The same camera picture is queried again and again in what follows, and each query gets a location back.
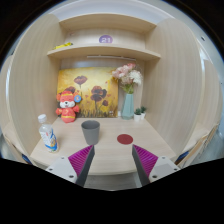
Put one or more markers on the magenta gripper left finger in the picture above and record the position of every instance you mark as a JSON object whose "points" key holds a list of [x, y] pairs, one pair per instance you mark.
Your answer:
{"points": [[74, 168]]}

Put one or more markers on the grey plastic cup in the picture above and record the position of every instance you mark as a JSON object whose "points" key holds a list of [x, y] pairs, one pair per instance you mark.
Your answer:
{"points": [[91, 129]]}

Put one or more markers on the pink white flower bouquet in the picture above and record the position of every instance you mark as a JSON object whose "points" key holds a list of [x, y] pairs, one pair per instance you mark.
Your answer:
{"points": [[129, 76]]}

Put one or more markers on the round red coaster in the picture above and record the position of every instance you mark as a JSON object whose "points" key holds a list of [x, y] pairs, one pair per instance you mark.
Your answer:
{"points": [[125, 139]]}

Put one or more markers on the teal ceramic vase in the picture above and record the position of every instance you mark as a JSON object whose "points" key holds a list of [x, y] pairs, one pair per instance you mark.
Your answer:
{"points": [[127, 111]]}

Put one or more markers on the small potted plant right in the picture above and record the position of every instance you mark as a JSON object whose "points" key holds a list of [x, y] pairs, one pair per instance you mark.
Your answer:
{"points": [[143, 112]]}

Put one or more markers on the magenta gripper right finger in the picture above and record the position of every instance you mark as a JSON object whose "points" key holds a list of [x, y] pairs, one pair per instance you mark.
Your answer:
{"points": [[150, 167]]}

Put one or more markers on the wooden wall shelf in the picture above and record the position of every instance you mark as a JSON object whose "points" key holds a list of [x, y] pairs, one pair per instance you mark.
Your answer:
{"points": [[103, 50]]}

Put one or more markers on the poppy flower painting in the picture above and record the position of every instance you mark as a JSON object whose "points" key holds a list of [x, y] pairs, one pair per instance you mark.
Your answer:
{"points": [[97, 88]]}

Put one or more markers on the small potted plant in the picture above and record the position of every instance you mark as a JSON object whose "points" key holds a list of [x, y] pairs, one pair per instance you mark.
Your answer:
{"points": [[143, 112], [137, 115]]}

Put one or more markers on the clear plastic water bottle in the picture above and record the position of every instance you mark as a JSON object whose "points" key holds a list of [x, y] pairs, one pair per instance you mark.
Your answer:
{"points": [[47, 134]]}

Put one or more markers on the yellow object on shelf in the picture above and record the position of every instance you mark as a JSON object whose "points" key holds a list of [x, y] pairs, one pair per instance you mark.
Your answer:
{"points": [[63, 45]]}

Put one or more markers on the red plush toy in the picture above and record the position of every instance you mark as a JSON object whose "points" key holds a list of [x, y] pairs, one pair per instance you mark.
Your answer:
{"points": [[68, 106]]}

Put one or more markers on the small potted plant left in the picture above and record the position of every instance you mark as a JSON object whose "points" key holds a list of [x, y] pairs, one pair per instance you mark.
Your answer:
{"points": [[137, 115]]}

